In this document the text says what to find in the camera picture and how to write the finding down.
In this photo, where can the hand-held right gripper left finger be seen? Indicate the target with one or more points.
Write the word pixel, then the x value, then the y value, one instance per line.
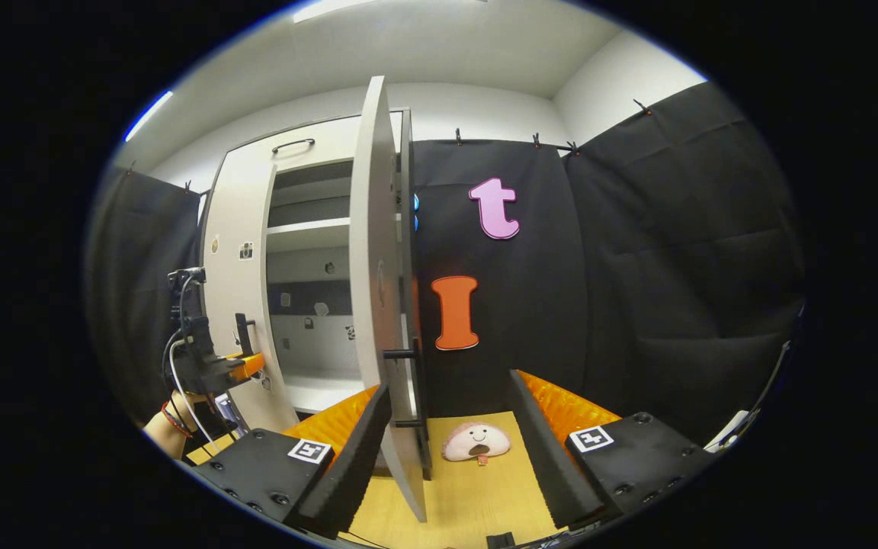
pixel 351 465

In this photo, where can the pink smiling plush toy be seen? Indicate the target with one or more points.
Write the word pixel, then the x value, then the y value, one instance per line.
pixel 473 442

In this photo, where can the black backdrop cloth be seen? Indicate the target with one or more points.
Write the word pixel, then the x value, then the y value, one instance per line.
pixel 637 267

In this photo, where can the white door with headphone sticker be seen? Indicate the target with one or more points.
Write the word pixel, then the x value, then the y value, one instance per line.
pixel 370 229

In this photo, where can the white double-door shoe cabinet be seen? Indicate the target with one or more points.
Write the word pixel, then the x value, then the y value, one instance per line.
pixel 309 232

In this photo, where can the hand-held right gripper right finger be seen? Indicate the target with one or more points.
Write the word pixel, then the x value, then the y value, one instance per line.
pixel 546 465

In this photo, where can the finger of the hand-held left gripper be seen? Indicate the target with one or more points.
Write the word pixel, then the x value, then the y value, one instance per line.
pixel 248 366

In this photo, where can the white door with camera sticker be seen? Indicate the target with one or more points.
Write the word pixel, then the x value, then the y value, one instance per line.
pixel 225 282

